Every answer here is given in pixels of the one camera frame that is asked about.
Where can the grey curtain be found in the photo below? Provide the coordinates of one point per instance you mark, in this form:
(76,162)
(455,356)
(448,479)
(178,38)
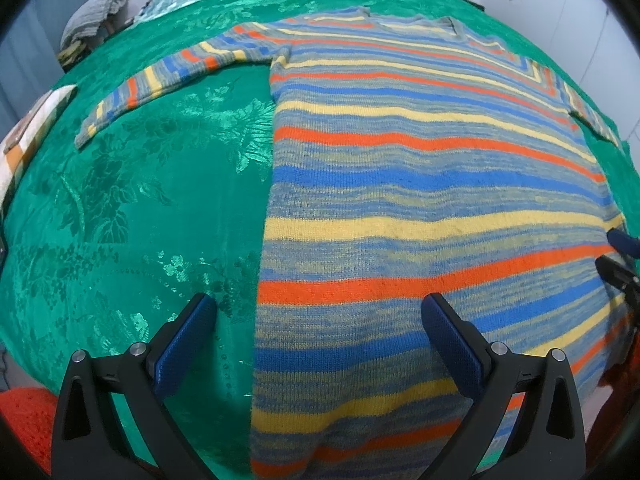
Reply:
(35,55)

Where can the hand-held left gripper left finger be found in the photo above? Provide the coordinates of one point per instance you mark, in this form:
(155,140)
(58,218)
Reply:
(182,345)

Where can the green floral blanket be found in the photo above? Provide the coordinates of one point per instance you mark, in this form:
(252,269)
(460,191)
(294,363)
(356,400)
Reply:
(135,230)

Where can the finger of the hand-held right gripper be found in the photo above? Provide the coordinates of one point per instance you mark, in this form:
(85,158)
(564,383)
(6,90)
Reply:
(616,274)
(624,241)

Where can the orange knit cloth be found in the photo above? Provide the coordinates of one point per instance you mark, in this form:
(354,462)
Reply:
(27,425)

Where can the pile of grey striped clothes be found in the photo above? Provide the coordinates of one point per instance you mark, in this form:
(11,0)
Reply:
(92,15)

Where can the white wardrobe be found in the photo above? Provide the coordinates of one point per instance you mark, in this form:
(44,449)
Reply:
(545,5)

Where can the cream printed cushion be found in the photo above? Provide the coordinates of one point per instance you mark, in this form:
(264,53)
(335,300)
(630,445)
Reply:
(30,130)

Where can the striped knit sweater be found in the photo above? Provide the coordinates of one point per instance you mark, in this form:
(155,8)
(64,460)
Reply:
(410,240)

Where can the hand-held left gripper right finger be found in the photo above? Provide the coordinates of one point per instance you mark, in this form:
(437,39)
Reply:
(452,345)

